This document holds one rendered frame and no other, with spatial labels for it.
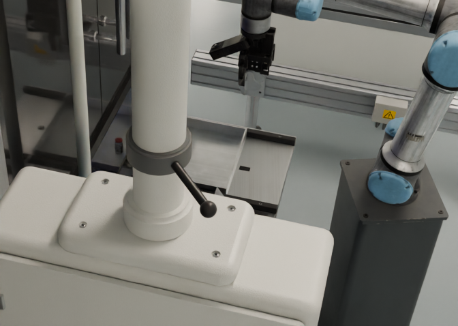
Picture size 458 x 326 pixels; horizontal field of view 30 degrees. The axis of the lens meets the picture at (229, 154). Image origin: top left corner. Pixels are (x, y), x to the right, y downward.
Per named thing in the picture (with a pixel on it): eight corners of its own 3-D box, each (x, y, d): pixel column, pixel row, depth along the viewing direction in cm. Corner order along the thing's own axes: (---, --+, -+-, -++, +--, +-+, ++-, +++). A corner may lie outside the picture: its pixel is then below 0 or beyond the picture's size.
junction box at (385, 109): (371, 121, 323) (375, 102, 317) (372, 113, 327) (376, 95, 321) (403, 127, 322) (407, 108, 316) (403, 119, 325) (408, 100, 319)
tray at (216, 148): (103, 173, 230) (102, 163, 228) (132, 115, 250) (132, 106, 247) (225, 198, 226) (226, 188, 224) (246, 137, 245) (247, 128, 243)
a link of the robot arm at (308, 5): (330, -21, 206) (286, -32, 209) (317, 1, 198) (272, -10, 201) (326, 7, 211) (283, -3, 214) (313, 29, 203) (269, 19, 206)
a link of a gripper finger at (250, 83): (259, 104, 225) (262, 75, 219) (237, 99, 225) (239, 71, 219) (262, 97, 227) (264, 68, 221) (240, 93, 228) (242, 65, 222)
